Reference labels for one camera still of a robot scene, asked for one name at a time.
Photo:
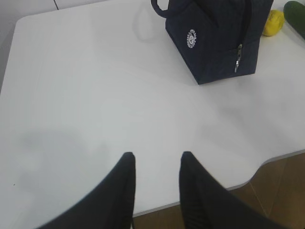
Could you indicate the green cucumber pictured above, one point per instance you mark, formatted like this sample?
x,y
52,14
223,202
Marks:
x,y
294,13

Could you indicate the navy blue fabric lunch bag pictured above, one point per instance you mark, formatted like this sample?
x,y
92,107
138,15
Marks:
x,y
217,39

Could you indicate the yellow lemon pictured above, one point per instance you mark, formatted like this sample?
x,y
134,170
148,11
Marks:
x,y
274,23

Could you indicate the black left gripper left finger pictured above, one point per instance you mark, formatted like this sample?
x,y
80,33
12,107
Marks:
x,y
108,206

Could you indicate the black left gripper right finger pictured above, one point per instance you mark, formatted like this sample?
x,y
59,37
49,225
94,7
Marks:
x,y
206,204

